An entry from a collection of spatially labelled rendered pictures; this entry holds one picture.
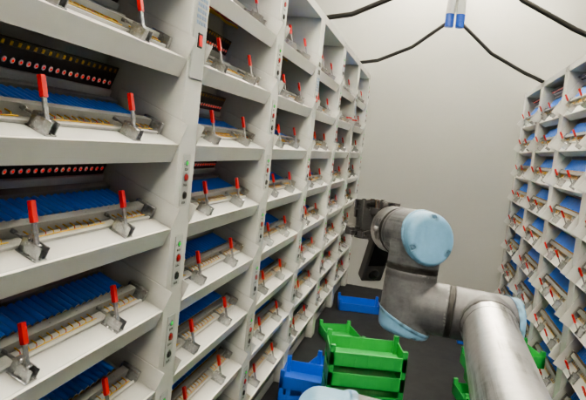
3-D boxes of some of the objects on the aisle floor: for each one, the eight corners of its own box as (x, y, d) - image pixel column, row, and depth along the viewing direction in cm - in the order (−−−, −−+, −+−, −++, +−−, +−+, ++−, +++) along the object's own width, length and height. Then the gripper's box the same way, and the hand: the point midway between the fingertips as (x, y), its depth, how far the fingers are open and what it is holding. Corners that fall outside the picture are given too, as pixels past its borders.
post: (153, 578, 147) (221, -126, 135) (135, 606, 138) (207, -146, 126) (85, 557, 152) (146, -126, 140) (63, 583, 143) (126, -145, 131)
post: (241, 444, 215) (291, -31, 203) (232, 457, 206) (285, -40, 194) (191, 433, 220) (238, -33, 208) (181, 445, 211) (229, -42, 199)
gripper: (413, 205, 113) (371, 200, 134) (371, 200, 111) (335, 196, 131) (409, 247, 113) (368, 236, 134) (367, 245, 111) (331, 233, 131)
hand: (352, 228), depth 131 cm, fingers closed
